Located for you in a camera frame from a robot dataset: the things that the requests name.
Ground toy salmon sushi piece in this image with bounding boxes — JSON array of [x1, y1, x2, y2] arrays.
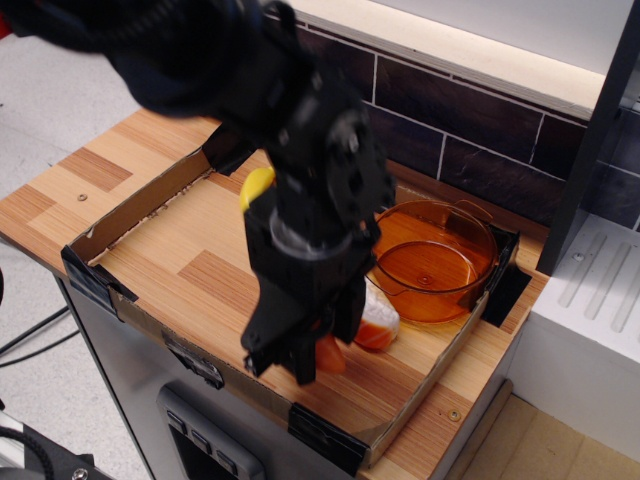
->
[[355, 280, 400, 350]]

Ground transparent orange plastic pot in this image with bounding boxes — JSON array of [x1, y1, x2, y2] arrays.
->
[[368, 200, 498, 324]]

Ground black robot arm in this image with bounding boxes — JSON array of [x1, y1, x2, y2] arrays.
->
[[1, 1, 395, 385]]

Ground grey toy oven front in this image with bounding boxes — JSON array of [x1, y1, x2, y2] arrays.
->
[[157, 386, 266, 480]]

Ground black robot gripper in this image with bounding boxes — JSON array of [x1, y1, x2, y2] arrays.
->
[[241, 187, 378, 385]]

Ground black cable on floor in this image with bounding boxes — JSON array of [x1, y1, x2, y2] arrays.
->
[[0, 305, 81, 369]]

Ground yellow toy banana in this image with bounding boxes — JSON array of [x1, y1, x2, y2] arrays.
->
[[239, 167, 276, 213]]

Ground orange toy carrot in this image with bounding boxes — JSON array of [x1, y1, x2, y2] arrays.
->
[[315, 334, 346, 374]]

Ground brass screw right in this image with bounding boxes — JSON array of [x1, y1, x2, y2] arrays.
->
[[448, 409, 461, 422]]

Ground dark grey vertical post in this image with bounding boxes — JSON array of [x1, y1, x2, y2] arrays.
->
[[537, 0, 639, 276]]

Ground cardboard fence with black tape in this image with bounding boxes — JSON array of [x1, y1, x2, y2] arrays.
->
[[63, 118, 538, 479]]

